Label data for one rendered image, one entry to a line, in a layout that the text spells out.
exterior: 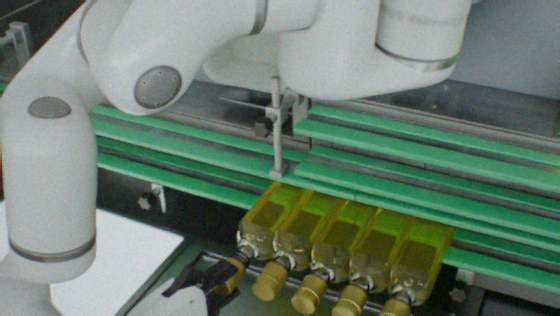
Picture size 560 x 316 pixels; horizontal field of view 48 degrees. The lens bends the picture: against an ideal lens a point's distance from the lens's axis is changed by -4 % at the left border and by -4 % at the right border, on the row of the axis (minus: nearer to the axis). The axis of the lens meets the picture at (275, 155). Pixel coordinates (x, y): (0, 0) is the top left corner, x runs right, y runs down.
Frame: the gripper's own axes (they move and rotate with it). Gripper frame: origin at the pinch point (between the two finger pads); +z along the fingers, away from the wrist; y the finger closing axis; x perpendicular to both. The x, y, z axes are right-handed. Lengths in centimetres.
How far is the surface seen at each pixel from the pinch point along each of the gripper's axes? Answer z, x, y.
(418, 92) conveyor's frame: 38.0, -6.2, 15.7
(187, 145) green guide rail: 16.8, 24.9, 4.0
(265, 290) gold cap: 2.4, -5.8, 0.6
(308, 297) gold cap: 4.3, -11.7, 1.6
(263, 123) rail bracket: 15.3, 5.4, 16.2
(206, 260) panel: 10.7, 16.0, -12.7
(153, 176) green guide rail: 13.4, 31.3, -3.4
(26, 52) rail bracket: 13, 70, 11
